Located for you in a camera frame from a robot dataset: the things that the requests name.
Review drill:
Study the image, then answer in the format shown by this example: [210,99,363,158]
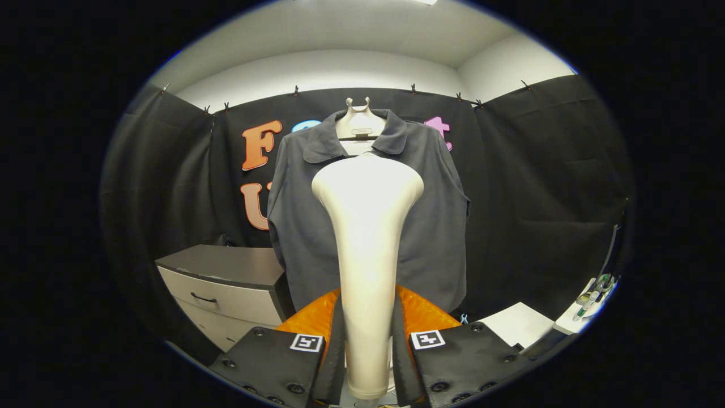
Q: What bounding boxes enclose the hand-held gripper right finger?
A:
[391,285,536,406]

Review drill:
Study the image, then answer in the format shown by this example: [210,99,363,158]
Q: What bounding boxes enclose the grey drawer cabinet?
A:
[155,245,295,353]

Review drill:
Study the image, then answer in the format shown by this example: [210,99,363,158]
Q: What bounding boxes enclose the grey button shirt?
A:
[266,109,471,313]

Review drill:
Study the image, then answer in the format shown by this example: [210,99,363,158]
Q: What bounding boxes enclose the small green tools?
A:
[575,274,615,321]

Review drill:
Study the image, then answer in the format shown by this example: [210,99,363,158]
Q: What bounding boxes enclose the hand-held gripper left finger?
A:
[208,288,345,407]

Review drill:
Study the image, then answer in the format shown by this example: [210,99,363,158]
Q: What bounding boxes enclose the white flat board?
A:
[479,302,555,349]

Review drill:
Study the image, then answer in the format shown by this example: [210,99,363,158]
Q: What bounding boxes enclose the cream clothes hanger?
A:
[335,96,387,141]

